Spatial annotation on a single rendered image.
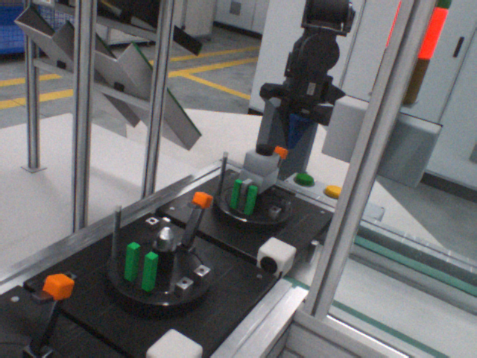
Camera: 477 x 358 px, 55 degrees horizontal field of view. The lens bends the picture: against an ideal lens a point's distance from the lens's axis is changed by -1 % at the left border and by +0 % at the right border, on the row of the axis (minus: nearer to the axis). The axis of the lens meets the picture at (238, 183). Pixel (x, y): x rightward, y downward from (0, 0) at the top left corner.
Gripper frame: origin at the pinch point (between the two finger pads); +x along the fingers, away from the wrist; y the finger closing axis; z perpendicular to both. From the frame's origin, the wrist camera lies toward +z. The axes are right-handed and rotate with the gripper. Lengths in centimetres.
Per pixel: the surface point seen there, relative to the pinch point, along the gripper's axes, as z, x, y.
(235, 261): -20.0, 15.5, -15.2
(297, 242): -7.0, 14.3, -14.6
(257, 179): -12.2, 6.3, -6.8
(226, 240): -18.3, 15.1, -10.2
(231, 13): 451, 0, 686
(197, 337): -32.4, 17.2, -25.8
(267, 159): -11.5, 2.7, -7.2
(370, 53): 238, -7, 180
